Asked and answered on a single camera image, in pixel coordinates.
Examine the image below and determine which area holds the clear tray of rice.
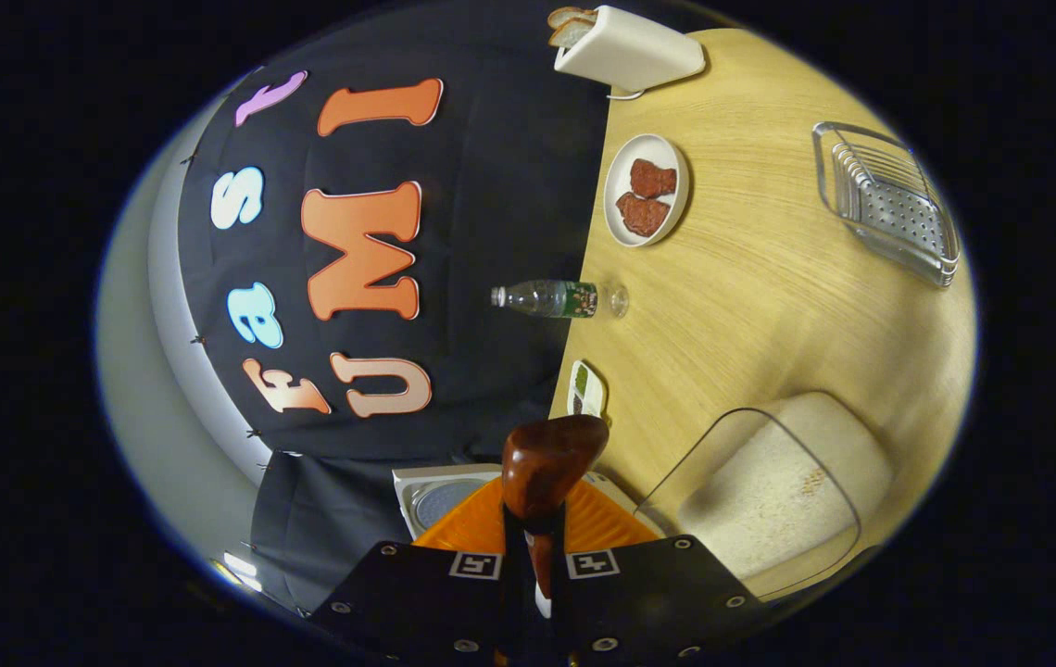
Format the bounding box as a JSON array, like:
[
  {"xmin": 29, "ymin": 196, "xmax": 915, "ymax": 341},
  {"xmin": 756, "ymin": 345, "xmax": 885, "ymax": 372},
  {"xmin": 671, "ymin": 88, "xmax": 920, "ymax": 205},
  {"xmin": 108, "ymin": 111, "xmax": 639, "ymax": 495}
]
[{"xmin": 635, "ymin": 389, "xmax": 895, "ymax": 603}]

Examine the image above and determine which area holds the white toaster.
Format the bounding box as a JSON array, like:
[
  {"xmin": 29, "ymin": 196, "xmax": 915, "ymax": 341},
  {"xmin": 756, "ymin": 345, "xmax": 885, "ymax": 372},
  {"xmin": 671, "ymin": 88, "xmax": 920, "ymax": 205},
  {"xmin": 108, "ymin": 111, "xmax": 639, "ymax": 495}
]
[{"xmin": 553, "ymin": 5, "xmax": 706, "ymax": 94}]

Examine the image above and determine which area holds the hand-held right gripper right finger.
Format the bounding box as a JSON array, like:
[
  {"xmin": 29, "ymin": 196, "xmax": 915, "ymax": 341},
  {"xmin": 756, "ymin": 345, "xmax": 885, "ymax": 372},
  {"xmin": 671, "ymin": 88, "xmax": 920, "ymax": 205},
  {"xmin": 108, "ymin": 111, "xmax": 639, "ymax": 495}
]
[{"xmin": 551, "ymin": 477, "xmax": 770, "ymax": 663}]

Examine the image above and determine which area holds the white round plate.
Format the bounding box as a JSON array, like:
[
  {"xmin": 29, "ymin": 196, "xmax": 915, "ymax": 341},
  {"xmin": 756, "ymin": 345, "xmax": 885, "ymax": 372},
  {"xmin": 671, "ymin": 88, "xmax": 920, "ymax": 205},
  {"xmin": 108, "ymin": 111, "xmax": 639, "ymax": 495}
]
[{"xmin": 603, "ymin": 133, "xmax": 690, "ymax": 248}]

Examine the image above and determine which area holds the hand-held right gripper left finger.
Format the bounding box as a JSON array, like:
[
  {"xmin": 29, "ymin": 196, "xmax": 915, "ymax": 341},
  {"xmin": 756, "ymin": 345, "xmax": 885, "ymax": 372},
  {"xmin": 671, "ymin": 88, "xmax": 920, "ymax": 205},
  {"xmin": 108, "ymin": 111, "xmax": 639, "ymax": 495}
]
[{"xmin": 310, "ymin": 477, "xmax": 524, "ymax": 663}]

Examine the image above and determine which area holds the brown wooden spoon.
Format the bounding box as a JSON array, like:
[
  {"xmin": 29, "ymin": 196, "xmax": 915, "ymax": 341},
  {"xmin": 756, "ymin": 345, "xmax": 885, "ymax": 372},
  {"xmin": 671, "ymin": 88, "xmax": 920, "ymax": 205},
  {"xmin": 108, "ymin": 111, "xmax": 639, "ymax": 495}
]
[{"xmin": 501, "ymin": 414, "xmax": 610, "ymax": 598}]

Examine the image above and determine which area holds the white divided grain dish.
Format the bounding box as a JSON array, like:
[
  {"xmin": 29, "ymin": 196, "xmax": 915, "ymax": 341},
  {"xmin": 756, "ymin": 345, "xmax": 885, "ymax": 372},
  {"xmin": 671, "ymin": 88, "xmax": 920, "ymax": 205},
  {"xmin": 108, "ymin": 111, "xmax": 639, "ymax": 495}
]
[{"xmin": 567, "ymin": 359, "xmax": 607, "ymax": 420}]

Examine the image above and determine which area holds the black backdrop cloth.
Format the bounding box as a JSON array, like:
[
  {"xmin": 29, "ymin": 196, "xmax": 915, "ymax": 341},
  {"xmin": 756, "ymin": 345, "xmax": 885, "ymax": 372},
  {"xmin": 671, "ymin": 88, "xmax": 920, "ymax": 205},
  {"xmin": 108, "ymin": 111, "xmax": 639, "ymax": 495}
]
[{"xmin": 178, "ymin": 19, "xmax": 626, "ymax": 612}]

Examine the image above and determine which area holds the red meat piece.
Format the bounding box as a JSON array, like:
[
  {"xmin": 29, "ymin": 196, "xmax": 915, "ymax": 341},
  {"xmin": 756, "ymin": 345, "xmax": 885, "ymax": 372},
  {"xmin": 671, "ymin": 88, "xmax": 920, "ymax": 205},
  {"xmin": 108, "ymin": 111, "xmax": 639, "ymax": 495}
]
[
  {"xmin": 629, "ymin": 158, "xmax": 678, "ymax": 199},
  {"xmin": 616, "ymin": 192, "xmax": 672, "ymax": 238}
]

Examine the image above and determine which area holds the clear chopstick holder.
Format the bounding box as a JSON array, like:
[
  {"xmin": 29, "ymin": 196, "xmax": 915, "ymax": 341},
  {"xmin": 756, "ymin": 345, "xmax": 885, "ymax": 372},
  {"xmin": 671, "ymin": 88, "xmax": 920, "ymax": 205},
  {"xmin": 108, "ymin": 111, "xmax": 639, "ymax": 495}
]
[{"xmin": 811, "ymin": 120, "xmax": 962, "ymax": 288}]

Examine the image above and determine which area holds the clear plastic water bottle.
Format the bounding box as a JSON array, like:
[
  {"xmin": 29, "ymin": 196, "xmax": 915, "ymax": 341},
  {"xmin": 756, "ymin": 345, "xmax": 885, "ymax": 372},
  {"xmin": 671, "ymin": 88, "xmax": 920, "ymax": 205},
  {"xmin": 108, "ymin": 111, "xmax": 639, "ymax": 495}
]
[{"xmin": 490, "ymin": 279, "xmax": 630, "ymax": 321}]

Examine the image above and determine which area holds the white rice cooker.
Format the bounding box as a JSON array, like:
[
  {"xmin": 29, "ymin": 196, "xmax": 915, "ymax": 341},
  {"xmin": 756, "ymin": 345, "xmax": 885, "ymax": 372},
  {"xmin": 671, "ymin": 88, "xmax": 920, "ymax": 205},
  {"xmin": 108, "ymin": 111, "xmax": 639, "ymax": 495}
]
[{"xmin": 392, "ymin": 463, "xmax": 640, "ymax": 543}]

